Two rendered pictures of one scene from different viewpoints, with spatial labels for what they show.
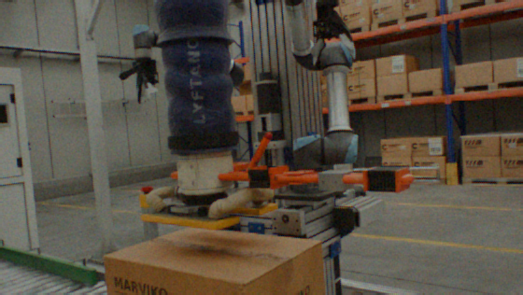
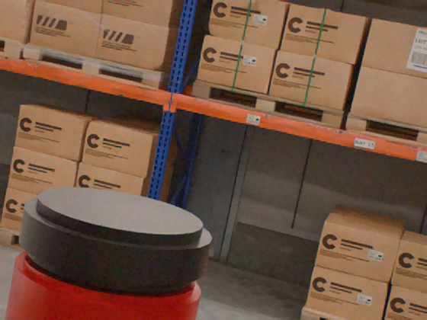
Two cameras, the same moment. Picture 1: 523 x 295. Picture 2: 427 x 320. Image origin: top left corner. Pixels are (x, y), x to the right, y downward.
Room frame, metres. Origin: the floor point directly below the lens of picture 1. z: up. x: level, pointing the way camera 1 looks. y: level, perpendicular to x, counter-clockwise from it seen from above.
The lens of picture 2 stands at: (1.78, 1.84, 2.40)
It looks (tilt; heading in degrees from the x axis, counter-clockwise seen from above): 10 degrees down; 337
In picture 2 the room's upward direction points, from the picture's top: 11 degrees clockwise
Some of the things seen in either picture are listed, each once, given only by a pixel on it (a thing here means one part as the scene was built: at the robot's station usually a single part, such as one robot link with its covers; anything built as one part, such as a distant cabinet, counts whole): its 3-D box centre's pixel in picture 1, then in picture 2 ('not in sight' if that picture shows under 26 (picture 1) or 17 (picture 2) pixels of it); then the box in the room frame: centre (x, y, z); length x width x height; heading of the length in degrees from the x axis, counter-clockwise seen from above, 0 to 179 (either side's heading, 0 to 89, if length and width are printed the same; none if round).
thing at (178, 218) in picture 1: (187, 214); not in sight; (1.28, 0.24, 1.08); 0.34 x 0.10 x 0.05; 52
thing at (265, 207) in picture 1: (229, 202); not in sight; (1.43, 0.12, 1.08); 0.34 x 0.10 x 0.05; 52
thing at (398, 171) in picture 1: (386, 179); not in sight; (0.98, -0.29, 1.18); 0.08 x 0.07 x 0.05; 52
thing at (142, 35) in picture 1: (142, 37); not in sight; (1.98, 0.51, 1.77); 0.09 x 0.08 x 0.11; 131
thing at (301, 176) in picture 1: (277, 171); not in sight; (1.33, -0.05, 1.18); 0.93 x 0.30 x 0.04; 52
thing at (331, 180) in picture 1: (335, 180); not in sight; (1.07, -0.18, 1.17); 0.07 x 0.07 x 0.04; 52
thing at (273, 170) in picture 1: (268, 176); not in sight; (1.20, -0.01, 1.18); 0.10 x 0.08 x 0.06; 142
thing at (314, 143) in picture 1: (308, 151); not in sight; (1.76, -0.20, 1.20); 0.13 x 0.12 x 0.14; 78
